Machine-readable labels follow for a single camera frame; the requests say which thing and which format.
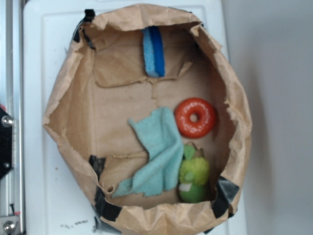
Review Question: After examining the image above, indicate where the blue sponge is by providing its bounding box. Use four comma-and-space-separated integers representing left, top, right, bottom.
142, 26, 165, 78

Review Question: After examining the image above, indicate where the brown paper bag bin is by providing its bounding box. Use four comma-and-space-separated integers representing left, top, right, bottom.
43, 4, 252, 235

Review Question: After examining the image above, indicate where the teal microfiber cloth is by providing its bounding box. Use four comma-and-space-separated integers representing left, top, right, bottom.
112, 107, 184, 198

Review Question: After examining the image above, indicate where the orange toy donut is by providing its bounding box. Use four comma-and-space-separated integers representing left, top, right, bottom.
175, 98, 216, 139

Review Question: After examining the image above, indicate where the green plush toy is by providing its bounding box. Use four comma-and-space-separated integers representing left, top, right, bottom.
178, 143, 210, 203

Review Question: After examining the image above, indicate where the black mounting bracket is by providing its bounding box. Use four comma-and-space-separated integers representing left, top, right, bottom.
0, 104, 14, 180

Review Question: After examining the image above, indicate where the aluminium frame rail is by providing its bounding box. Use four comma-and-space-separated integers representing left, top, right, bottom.
0, 0, 26, 235

